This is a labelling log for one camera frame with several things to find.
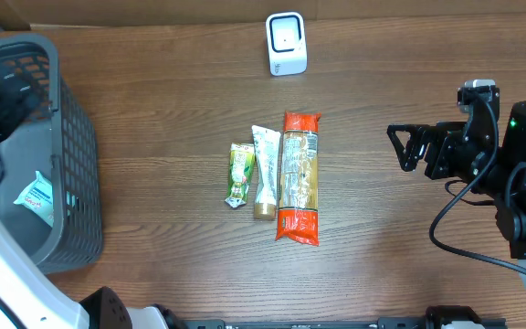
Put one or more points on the white barcode scanner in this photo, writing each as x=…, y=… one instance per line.
x=287, y=46

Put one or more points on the green snack packet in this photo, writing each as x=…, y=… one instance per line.
x=241, y=165

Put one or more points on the orange spaghetti packet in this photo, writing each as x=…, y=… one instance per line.
x=298, y=214

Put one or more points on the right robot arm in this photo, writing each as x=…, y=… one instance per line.
x=503, y=183

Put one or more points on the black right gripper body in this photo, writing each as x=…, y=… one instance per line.
x=464, y=157

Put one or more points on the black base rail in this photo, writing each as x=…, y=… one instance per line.
x=435, y=317

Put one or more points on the light blue wipes packet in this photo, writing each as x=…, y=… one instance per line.
x=38, y=198

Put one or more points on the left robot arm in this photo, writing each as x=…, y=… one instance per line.
x=28, y=299

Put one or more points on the grey plastic mesh basket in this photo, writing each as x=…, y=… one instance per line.
x=59, y=141

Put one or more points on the white cream tube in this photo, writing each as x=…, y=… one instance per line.
x=267, y=156

